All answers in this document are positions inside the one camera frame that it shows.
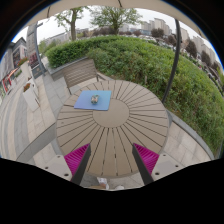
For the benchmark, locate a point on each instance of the transparent computer mouse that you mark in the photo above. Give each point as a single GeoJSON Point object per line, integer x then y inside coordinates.
{"type": "Point", "coordinates": [95, 99]}

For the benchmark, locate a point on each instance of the blue mouse pad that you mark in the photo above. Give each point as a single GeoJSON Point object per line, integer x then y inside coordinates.
{"type": "Point", "coordinates": [83, 102]}

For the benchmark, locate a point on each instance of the bare-trunked leafy tree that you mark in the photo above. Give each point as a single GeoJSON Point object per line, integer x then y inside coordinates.
{"type": "Point", "coordinates": [73, 28]}

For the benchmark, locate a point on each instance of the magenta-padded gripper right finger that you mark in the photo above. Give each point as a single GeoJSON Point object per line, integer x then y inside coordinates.
{"type": "Point", "coordinates": [163, 165]}

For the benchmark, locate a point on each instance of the black curved umbrella pole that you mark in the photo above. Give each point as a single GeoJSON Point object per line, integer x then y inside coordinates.
{"type": "Point", "coordinates": [175, 60]}

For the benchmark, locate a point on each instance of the distant apartment buildings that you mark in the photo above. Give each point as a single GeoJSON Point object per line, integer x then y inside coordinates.
{"type": "Point", "coordinates": [160, 24]}

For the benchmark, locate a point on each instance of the tall grey sign pillar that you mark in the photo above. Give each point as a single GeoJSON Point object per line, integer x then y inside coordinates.
{"type": "Point", "coordinates": [33, 50]}

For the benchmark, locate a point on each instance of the green hedge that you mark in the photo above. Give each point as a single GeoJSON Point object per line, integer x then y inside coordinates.
{"type": "Point", "coordinates": [140, 60]}

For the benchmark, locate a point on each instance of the brown slatted chair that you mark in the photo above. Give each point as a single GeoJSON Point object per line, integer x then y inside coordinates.
{"type": "Point", "coordinates": [78, 73]}

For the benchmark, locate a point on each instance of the white planter box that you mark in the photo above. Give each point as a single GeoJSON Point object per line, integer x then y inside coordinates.
{"type": "Point", "coordinates": [30, 98]}

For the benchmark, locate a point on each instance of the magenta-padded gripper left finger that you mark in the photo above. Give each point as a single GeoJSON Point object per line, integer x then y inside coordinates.
{"type": "Point", "coordinates": [60, 166]}

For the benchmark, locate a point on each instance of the round-crowned green tree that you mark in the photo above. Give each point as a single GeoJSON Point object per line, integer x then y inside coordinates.
{"type": "Point", "coordinates": [115, 16]}

